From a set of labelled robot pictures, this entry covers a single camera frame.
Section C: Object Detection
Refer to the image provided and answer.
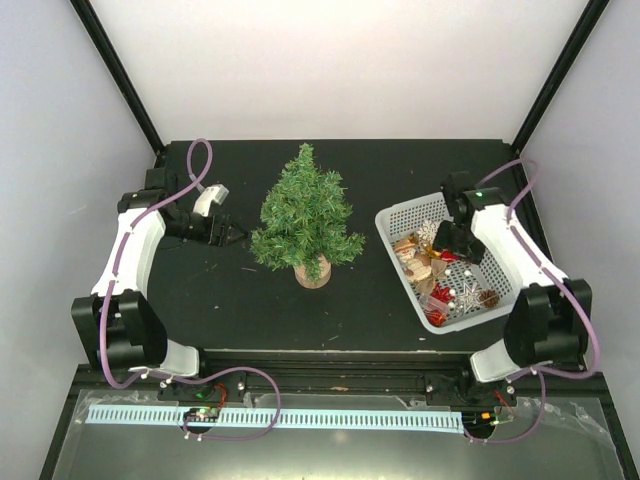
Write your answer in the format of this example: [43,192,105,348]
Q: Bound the left black frame post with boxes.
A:
[70,0,164,154]

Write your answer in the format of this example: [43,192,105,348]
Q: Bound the silver star ornament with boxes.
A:
[457,282,482,312]

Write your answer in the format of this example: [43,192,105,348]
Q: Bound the brown pinecone ornament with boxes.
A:
[479,289,501,309]

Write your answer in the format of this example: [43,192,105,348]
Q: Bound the white plastic perforated basket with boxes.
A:
[375,192,517,335]

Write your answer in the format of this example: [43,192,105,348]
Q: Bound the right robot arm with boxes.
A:
[434,172,601,403]

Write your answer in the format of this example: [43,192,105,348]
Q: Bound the black frame post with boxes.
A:
[70,0,164,154]
[511,0,610,158]

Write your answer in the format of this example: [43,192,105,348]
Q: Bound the white ball string lights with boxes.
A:
[444,268,473,304]

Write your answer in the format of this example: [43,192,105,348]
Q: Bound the white slotted cable duct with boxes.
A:
[85,404,464,434]

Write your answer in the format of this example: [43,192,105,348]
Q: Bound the small green christmas tree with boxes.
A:
[250,143,366,289]

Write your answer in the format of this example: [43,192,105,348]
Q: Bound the red gift box ornament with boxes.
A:
[425,310,447,328]

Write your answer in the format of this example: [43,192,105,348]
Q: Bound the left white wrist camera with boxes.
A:
[193,184,229,217]

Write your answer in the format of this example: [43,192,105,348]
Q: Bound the red santa hat ornament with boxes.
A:
[440,251,459,263]

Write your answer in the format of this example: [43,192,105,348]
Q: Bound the right black frame post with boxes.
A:
[511,0,610,158]

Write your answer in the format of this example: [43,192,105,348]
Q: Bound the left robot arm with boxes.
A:
[71,168,248,399]

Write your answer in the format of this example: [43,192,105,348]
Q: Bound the white snowflake ornament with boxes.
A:
[416,219,440,244]

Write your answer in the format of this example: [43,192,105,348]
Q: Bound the wooden snowman ornament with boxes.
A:
[396,249,432,284]

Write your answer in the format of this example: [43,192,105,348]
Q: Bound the red star ornament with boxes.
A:
[430,283,456,304]

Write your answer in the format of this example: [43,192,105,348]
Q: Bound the burlap bow ornament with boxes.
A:
[416,259,448,295]

